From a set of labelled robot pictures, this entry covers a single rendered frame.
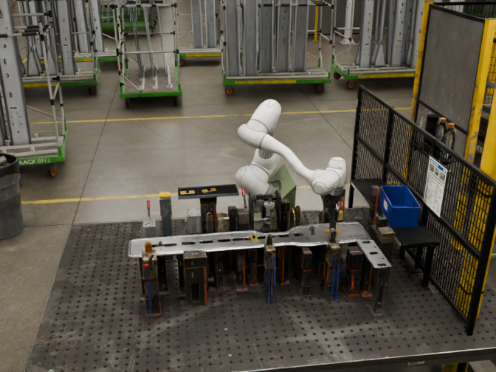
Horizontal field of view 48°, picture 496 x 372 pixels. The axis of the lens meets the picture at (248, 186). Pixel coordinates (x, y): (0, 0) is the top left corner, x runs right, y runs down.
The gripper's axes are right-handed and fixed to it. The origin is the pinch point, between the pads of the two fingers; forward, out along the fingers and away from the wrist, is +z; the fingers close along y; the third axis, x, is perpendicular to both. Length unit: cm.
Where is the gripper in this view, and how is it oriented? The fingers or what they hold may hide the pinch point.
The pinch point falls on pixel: (332, 224)
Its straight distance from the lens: 328.3
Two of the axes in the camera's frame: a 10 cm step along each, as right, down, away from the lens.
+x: 9.9, -0.6, 1.4
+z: 0.0, 9.1, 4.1
